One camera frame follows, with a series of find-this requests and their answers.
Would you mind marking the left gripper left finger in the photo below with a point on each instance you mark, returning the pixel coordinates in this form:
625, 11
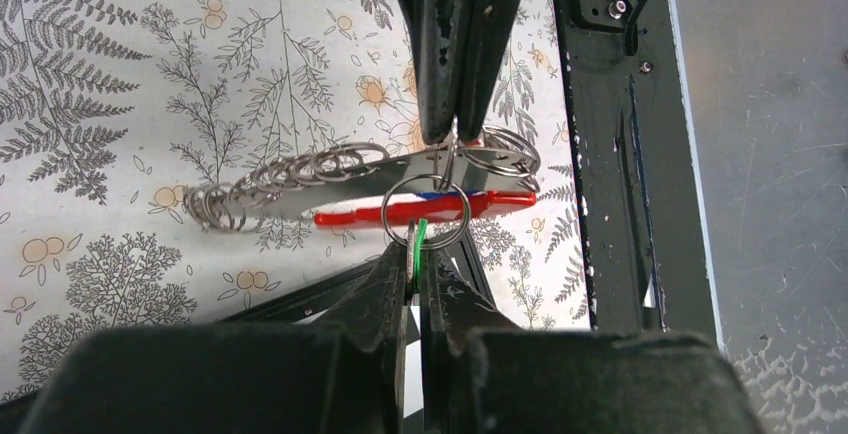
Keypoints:
343, 372

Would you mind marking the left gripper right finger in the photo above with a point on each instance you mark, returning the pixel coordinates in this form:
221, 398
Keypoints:
482, 373

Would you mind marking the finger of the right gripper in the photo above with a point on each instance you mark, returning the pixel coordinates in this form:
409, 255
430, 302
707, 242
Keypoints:
443, 53
487, 27

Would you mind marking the key with green tag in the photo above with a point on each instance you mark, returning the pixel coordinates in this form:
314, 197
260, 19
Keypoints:
416, 237

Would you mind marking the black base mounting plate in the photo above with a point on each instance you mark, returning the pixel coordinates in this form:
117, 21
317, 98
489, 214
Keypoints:
644, 242

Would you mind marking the floral patterned table mat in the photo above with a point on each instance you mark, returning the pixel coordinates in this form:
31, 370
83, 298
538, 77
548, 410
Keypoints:
112, 109

